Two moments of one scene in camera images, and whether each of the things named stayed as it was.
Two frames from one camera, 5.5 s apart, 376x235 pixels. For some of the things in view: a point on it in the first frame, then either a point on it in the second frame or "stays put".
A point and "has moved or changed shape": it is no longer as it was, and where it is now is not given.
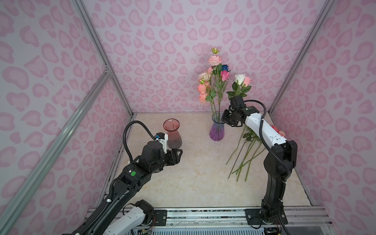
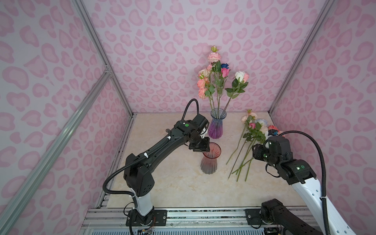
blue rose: [225, 67] stays put
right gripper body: [230, 118] to [263, 154]
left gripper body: [165, 159] to [200, 144]
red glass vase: [172, 126] has moved or changed shape
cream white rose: [205, 76] has moved or changed shape
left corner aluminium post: [102, 51] stays put
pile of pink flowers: [249, 147] stays put
